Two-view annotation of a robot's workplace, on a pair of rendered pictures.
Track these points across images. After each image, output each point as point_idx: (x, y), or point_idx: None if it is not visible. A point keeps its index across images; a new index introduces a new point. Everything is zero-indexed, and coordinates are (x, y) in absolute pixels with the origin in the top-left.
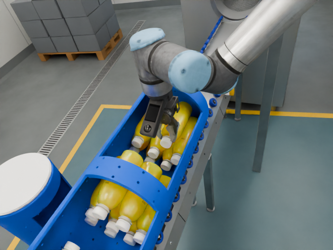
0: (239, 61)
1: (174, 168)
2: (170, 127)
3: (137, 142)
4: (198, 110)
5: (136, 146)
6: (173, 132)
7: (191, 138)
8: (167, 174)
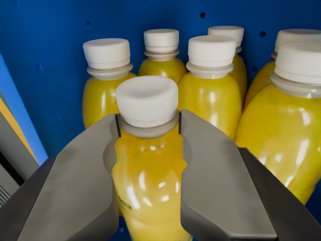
0: None
1: (142, 48)
2: (46, 229)
3: (320, 53)
4: (125, 233)
5: (306, 44)
6: (58, 175)
7: (36, 155)
8: (157, 25)
